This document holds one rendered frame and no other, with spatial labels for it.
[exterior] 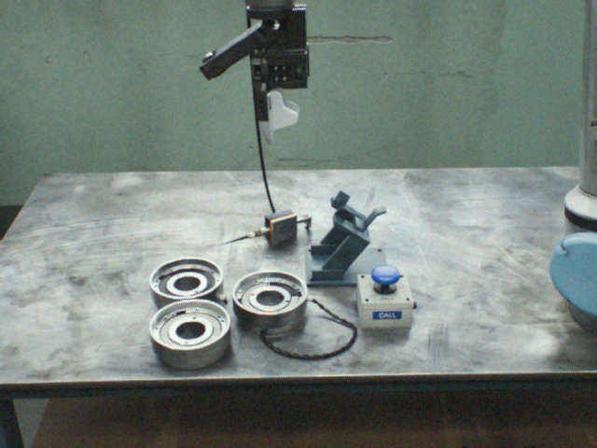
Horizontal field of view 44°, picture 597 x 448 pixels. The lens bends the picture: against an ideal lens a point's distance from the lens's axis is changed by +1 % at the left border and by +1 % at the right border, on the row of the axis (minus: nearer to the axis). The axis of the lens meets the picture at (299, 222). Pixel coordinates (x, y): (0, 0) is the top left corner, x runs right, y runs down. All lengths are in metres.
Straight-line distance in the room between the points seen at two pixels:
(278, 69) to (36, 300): 0.49
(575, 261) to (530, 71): 1.88
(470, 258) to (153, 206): 0.56
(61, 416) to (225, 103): 1.56
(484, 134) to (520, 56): 0.30
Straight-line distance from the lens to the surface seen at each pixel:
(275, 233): 1.20
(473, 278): 1.15
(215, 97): 2.61
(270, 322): 0.99
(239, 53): 1.11
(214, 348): 0.95
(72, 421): 1.30
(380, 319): 1.01
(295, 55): 1.08
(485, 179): 1.46
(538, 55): 2.71
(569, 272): 0.89
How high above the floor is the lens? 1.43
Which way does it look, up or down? 30 degrees down
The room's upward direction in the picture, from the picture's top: straight up
